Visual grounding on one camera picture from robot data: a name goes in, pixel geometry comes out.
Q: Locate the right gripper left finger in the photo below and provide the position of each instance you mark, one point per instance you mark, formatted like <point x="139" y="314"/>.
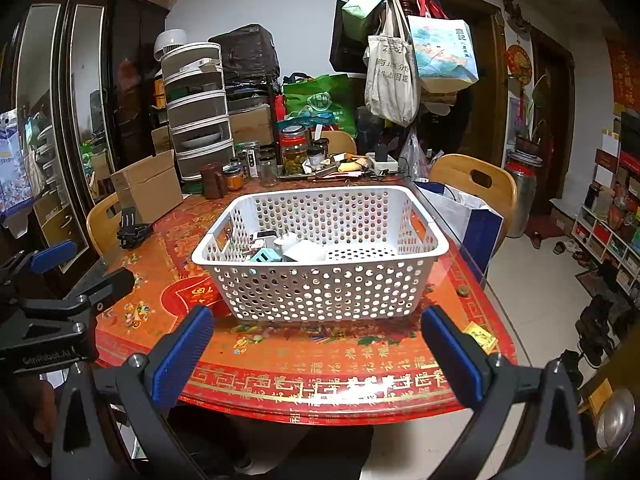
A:
<point x="112" y="421"/>

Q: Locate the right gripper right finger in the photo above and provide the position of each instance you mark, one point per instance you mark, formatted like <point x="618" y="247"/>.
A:
<point x="548" y="441"/>

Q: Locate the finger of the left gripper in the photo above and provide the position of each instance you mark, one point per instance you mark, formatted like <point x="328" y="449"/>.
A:
<point x="42" y="262"/>

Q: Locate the light blue charger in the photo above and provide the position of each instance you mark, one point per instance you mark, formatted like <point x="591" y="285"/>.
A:
<point x="266" y="255"/>

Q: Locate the white charger block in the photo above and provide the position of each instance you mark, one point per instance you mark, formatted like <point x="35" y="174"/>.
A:
<point x="306" y="252"/>

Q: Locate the white perforated plastic basket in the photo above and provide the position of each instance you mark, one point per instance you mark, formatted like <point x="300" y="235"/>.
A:
<point x="381" y="245"/>

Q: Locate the white cube charger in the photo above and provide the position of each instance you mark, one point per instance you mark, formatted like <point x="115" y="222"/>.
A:
<point x="261" y="243"/>

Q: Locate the person's left hand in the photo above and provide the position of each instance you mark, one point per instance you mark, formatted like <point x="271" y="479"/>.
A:
<point x="35" y="413"/>

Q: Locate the wooden chair left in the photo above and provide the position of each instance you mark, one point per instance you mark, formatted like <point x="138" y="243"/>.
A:
<point x="103" y="222"/>

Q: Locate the wooden chair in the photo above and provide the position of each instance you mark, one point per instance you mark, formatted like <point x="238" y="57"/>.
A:
<point x="481" y="179"/>
<point x="339" y="142"/>
<point x="103" y="222"/>

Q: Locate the metal pot lid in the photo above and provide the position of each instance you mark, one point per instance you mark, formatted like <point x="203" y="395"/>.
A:
<point x="616" y="421"/>

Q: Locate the black phone holder clamp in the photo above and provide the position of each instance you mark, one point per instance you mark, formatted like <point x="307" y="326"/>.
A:
<point x="131" y="234"/>

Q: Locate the yellow card on table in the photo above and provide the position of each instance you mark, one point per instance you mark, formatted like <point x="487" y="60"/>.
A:
<point x="487" y="341"/>

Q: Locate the cardboard box on table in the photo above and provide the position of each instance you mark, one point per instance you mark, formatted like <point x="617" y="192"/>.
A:
<point x="150" y="186"/>

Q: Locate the small coin on table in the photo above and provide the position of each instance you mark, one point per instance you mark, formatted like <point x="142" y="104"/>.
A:
<point x="463" y="290"/>

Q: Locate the brown ceramic jar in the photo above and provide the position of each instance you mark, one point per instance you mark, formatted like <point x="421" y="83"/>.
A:
<point x="213" y="181"/>

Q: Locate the shoe shelf rack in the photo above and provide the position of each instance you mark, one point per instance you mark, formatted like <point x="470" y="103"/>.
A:
<point x="606" y="228"/>

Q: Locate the dark wooden cabinet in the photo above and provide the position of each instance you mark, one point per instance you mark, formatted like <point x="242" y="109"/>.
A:
<point x="79" y="74"/>

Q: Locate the orange lidded jar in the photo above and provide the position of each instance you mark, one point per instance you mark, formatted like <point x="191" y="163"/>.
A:
<point x="234" y="175"/>

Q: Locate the white drawer storage tower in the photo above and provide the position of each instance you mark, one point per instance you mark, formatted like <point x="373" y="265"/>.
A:
<point x="197" y="108"/>

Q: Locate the white blue paper bag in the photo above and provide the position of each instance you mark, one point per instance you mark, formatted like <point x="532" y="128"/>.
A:
<point x="474" y="225"/>

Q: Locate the clear glass jar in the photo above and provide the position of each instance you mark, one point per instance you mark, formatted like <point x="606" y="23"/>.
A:
<point x="268" y="168"/>

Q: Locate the cardboard box behind drawers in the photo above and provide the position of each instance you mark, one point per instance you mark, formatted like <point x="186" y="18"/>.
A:
<point x="252" y="125"/>

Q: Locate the wooden chair right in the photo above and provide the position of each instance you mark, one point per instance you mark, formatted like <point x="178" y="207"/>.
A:
<point x="481" y="179"/>

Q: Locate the red lid pickle jar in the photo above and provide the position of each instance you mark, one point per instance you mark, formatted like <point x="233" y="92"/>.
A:
<point x="293" y="148"/>

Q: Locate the black bag on boxes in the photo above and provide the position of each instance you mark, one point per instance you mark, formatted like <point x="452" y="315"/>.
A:
<point x="248" y="53"/>

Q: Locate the wooden chair far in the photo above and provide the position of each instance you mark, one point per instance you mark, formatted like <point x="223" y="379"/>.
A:
<point x="339" y="142"/>

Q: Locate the white power strip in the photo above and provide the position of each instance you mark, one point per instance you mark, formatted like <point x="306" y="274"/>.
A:
<point x="387" y="166"/>

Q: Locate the green shopping bag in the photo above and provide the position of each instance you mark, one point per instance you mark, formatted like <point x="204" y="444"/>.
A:
<point x="326" y="94"/>

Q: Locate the beige canvas tote bag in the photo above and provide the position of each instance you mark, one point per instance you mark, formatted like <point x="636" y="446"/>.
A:
<point x="392" y="86"/>

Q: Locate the blue illustrated tote bag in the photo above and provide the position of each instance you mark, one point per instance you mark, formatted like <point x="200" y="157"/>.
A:
<point x="444" y="54"/>

